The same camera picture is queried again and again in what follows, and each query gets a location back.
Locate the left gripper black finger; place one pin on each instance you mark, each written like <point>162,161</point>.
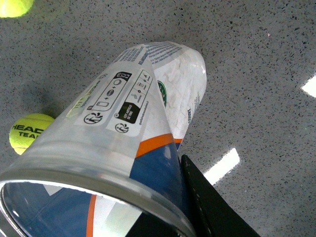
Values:
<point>212,216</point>

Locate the Head Team tennis ball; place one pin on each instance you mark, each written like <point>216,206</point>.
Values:
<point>28,128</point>

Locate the Wilson tennis ball near curtain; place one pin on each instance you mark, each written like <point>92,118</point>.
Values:
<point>14,8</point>

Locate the clear Wilson tennis ball can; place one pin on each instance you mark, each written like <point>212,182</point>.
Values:
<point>109,163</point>

